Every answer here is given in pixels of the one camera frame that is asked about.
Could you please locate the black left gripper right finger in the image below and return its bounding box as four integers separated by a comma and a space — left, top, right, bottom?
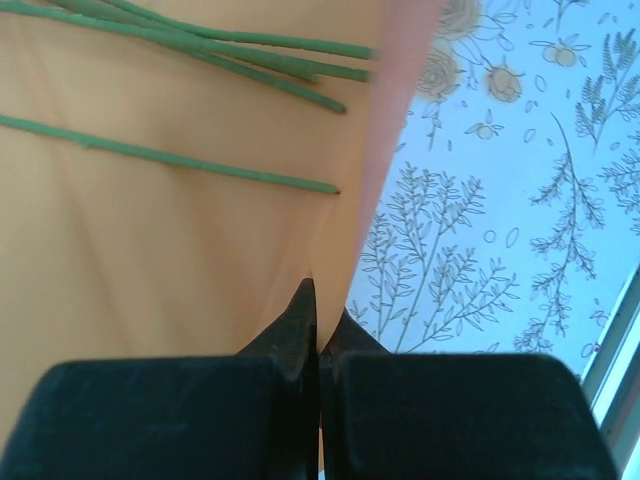
318, 307, 624, 480

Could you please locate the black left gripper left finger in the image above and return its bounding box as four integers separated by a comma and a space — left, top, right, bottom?
12, 277, 321, 480

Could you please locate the orange wrapping paper sheet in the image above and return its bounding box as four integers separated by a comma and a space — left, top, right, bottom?
0, 0, 448, 480

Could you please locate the mint fake flower stem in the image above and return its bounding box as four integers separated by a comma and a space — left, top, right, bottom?
0, 113, 342, 197

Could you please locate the pink fake flower stem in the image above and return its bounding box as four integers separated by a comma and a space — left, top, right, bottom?
49, 0, 371, 84
0, 0, 348, 115

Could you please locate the peach fake flower stem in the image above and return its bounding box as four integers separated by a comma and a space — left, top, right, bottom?
107, 0, 375, 60

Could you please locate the floral table cloth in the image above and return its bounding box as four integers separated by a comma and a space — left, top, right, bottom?
344, 0, 640, 381

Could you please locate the aluminium table rail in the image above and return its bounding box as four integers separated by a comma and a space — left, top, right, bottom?
579, 262, 640, 454

